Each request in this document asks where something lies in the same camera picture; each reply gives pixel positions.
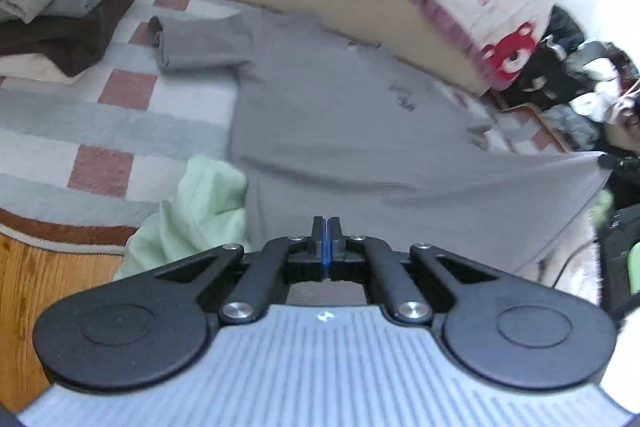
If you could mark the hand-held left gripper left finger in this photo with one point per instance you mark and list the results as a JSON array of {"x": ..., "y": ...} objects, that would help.
[{"x": 320, "y": 239}]

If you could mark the white fluffy rug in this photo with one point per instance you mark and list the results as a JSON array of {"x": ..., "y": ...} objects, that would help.
[{"x": 586, "y": 289}]

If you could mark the grey long-sleeve shirt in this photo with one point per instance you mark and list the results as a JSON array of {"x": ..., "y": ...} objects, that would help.
[{"x": 350, "y": 132}]

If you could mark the dark brown folded garment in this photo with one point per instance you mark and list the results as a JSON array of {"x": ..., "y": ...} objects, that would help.
[{"x": 50, "y": 37}]

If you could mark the pile of dark clothes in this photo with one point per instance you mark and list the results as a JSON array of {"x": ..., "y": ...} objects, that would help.
[{"x": 555, "y": 52}]

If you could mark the light green garment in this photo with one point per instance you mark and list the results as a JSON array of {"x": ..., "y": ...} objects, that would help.
[{"x": 200, "y": 207}]

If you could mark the cream folded garment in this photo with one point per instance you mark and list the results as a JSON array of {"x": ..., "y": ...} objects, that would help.
[{"x": 25, "y": 68}]

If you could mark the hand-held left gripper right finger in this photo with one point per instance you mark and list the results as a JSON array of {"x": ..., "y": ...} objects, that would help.
[{"x": 334, "y": 239}]

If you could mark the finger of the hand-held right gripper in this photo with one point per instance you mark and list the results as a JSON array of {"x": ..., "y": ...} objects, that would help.
[{"x": 608, "y": 160}]

